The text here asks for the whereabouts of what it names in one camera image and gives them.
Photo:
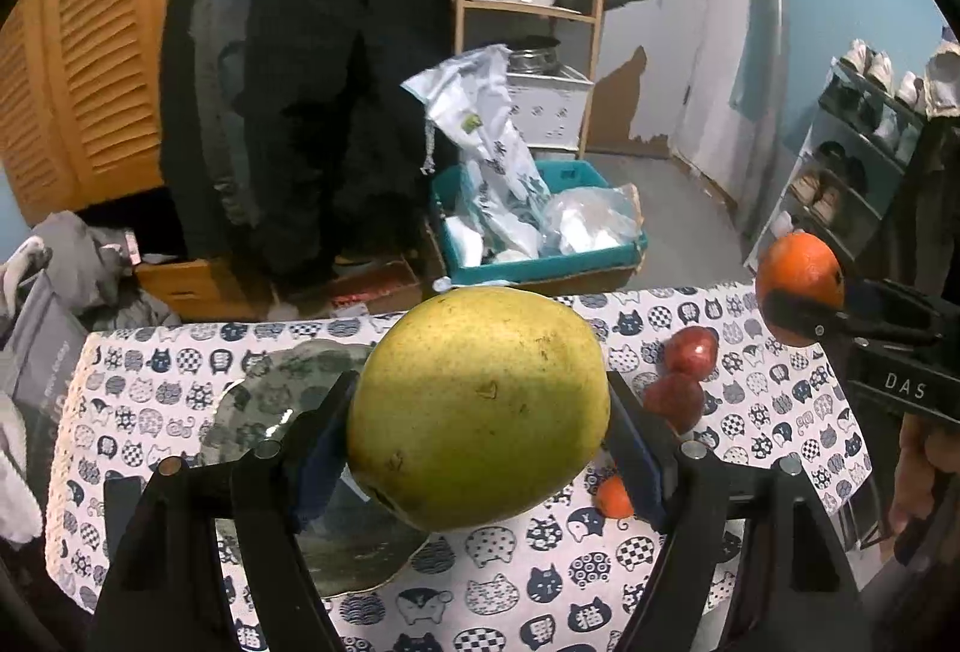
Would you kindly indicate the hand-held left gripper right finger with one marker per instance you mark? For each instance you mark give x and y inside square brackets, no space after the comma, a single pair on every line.
[637,464]

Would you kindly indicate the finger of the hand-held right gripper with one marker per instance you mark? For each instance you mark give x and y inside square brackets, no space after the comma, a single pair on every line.
[799,316]
[892,298]

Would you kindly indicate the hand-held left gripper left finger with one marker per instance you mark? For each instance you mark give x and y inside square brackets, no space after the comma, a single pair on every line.
[322,464]

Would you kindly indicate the small tangerine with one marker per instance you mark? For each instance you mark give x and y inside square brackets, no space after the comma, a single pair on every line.
[615,498]

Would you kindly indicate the large orange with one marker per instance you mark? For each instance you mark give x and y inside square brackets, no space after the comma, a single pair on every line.
[799,266]

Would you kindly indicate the patterned glass bowl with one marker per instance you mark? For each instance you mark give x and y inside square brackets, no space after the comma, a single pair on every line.
[255,397]

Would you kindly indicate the yellow-green pear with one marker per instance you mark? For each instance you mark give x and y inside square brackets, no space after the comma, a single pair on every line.
[480,397]

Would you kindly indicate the person's right hand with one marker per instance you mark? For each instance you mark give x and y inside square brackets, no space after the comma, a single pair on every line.
[926,472]

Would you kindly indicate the red apple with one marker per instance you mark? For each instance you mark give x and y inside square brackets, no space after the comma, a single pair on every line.
[691,350]
[673,403]

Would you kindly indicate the cat print tablecloth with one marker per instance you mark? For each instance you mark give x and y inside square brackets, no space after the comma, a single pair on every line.
[525,584]

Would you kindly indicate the cardboard box with red print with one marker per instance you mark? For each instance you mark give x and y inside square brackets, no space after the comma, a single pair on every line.
[375,288]

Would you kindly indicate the metal shoe rack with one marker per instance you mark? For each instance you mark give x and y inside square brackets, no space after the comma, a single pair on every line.
[847,120]

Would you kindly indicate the wooden drawer box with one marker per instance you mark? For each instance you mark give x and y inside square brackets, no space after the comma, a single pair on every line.
[195,288]

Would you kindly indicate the clear plastic bag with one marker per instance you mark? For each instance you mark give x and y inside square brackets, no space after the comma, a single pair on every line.
[592,221]

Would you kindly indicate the group of shoes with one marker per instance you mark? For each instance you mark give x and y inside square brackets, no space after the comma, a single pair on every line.
[877,69]

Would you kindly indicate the teal storage box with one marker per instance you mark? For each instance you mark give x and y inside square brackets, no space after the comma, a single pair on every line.
[570,172]

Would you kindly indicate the white door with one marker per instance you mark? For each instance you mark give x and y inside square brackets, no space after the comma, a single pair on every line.
[720,22]

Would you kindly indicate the grey printed bag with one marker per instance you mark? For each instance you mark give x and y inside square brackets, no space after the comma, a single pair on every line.
[37,352]

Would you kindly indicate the light grey cloth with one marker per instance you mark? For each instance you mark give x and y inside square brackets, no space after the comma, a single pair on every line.
[15,479]

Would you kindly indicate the dark grey garment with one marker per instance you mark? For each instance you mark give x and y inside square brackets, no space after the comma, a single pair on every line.
[82,254]

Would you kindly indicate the white patterned storage box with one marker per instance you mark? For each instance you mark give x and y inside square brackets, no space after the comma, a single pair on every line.
[547,112]

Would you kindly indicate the tall white plastic bag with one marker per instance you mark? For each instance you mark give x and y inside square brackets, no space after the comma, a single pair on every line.
[487,120]

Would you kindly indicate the wooden shelf rack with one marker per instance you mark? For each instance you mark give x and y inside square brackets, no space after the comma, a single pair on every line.
[585,15]

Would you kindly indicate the metal pot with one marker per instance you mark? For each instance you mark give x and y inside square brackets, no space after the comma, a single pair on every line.
[534,58]

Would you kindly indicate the black hanging coat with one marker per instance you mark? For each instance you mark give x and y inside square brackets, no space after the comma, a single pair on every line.
[322,60]

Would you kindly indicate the wooden louvered cabinet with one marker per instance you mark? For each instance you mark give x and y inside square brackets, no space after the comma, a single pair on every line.
[97,60]

